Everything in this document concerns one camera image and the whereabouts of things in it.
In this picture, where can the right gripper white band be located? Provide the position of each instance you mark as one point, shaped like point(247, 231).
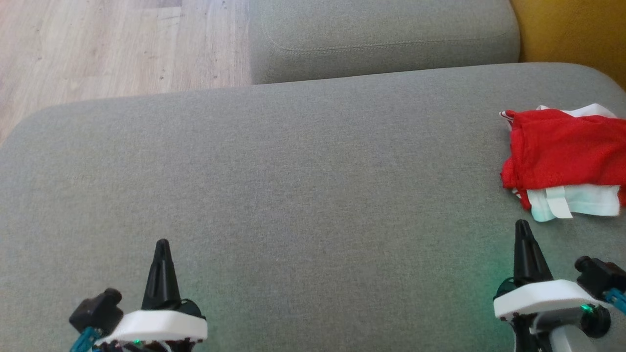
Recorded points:
point(543, 298)

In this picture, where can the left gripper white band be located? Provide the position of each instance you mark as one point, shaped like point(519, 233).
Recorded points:
point(156, 326)

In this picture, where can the red jersey number 23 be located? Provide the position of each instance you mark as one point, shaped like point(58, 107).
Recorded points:
point(562, 151)

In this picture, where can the red shorts white trim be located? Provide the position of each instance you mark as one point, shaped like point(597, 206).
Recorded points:
point(587, 110)

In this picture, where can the yellow and grey sofa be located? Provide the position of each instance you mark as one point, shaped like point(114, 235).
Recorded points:
point(293, 195)

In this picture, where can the yellow sofa backrest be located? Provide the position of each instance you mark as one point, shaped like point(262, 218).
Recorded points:
point(572, 34)

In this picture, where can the grey sofa seat cushion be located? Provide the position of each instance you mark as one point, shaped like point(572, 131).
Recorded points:
point(381, 39)

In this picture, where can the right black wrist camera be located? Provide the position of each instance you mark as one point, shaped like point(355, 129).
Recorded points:
point(599, 276)

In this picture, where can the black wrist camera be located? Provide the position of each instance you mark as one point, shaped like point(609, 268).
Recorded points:
point(95, 310)
point(599, 276)

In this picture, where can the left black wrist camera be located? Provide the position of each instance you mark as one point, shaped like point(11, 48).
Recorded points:
point(95, 310)

